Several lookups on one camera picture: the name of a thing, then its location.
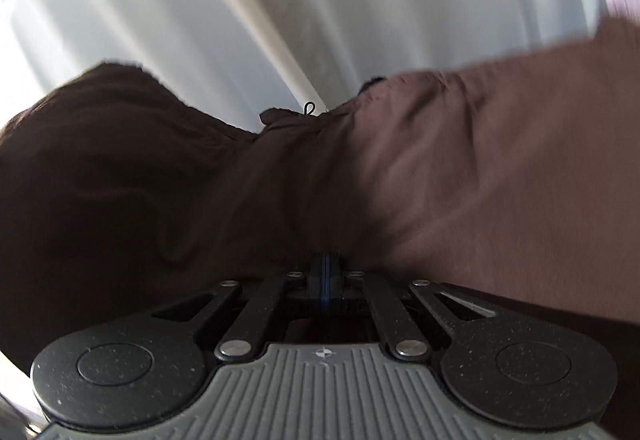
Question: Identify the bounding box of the brown jacket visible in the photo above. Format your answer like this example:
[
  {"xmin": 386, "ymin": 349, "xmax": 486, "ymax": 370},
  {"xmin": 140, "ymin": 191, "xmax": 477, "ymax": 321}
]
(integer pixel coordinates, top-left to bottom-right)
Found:
[{"xmin": 0, "ymin": 14, "xmax": 640, "ymax": 376}]

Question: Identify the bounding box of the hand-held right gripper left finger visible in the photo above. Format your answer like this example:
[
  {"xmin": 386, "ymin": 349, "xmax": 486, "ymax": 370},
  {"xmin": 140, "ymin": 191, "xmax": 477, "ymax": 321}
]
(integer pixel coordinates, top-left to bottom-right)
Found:
[{"xmin": 150, "ymin": 253, "xmax": 326, "ymax": 364}]

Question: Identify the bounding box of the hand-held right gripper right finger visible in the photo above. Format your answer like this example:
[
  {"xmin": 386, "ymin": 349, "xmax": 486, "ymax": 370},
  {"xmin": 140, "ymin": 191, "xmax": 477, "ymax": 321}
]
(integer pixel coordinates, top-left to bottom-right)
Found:
[{"xmin": 325, "ymin": 253, "xmax": 502, "ymax": 364}]

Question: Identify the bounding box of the white curtain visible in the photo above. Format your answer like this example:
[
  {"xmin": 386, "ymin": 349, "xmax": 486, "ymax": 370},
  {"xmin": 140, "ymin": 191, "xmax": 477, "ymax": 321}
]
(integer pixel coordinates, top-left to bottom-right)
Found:
[{"xmin": 0, "ymin": 0, "xmax": 640, "ymax": 135}]

